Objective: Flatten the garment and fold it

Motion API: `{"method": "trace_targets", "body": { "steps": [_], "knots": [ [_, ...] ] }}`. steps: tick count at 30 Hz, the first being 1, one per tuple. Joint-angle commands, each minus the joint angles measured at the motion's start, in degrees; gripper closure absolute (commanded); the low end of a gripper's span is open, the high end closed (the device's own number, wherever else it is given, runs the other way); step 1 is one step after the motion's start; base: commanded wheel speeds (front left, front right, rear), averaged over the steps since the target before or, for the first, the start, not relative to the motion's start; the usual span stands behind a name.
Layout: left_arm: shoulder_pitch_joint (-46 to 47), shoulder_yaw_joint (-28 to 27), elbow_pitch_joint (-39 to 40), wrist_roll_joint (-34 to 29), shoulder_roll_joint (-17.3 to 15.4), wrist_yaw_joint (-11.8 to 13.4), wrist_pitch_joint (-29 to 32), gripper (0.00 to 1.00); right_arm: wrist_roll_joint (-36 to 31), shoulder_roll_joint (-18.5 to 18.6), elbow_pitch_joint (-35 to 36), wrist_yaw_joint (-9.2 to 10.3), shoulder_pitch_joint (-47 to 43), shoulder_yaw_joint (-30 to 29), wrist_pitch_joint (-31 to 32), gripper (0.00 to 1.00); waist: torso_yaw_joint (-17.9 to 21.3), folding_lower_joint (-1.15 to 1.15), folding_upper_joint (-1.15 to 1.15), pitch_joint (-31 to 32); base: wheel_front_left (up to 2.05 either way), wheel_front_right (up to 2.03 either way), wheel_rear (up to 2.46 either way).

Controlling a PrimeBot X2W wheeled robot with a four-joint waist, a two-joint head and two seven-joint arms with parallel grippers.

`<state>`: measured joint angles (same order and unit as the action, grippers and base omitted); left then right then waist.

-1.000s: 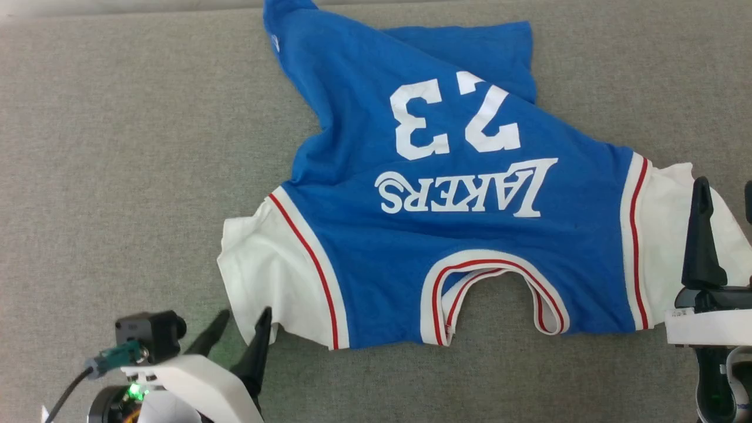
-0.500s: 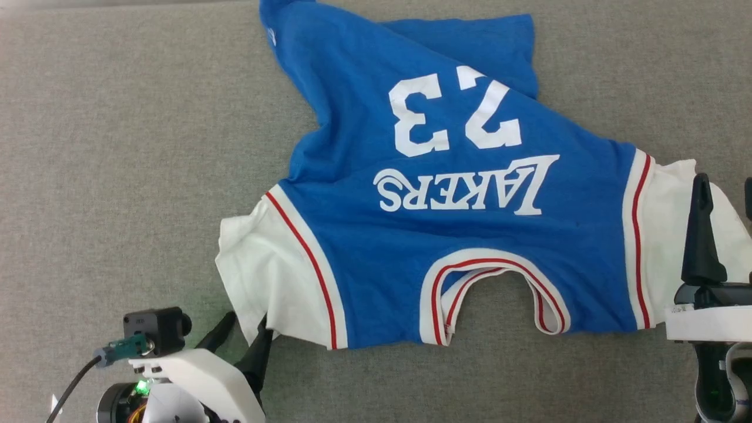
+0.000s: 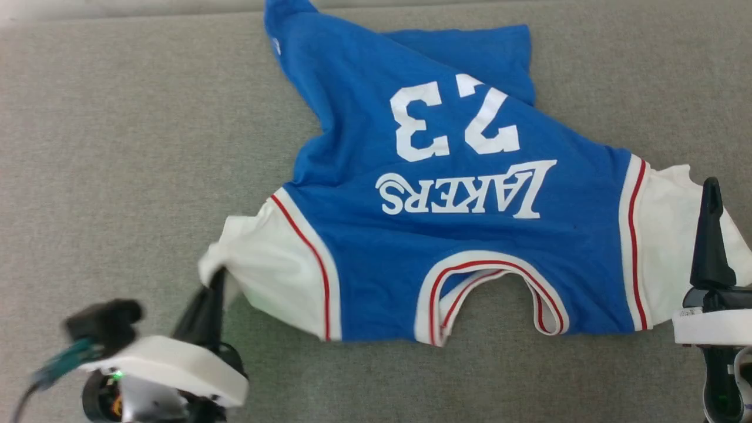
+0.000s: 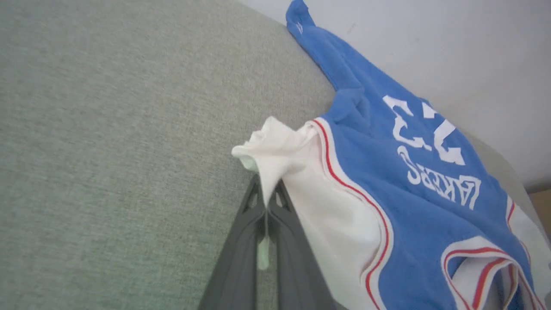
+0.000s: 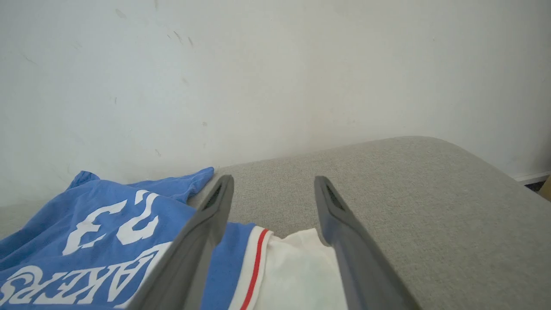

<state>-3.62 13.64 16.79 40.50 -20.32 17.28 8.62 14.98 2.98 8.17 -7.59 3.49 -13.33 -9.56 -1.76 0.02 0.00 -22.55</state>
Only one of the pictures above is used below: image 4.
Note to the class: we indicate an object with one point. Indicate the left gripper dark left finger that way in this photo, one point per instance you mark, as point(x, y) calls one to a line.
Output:
point(236, 267)

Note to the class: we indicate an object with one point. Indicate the blue white jersey shirt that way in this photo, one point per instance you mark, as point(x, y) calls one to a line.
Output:
point(409, 215)

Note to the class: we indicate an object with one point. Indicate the grey fabric sofa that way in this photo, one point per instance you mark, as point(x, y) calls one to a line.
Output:
point(107, 150)

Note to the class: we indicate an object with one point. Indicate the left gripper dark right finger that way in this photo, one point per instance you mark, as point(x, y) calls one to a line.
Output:
point(297, 271)

